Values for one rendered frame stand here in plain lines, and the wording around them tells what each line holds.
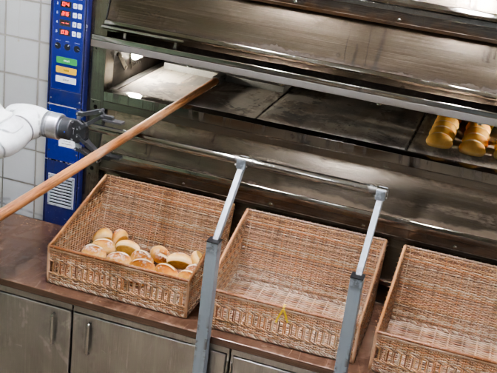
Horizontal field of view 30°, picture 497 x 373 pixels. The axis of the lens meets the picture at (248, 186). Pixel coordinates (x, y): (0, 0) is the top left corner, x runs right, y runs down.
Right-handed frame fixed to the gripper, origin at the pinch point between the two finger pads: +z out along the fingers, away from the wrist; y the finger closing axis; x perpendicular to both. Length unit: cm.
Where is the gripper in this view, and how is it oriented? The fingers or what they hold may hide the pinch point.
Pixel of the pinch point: (117, 140)
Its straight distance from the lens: 310.5
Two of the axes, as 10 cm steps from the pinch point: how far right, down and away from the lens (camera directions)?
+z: 9.4, 2.2, -2.5
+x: -3.1, 3.2, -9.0
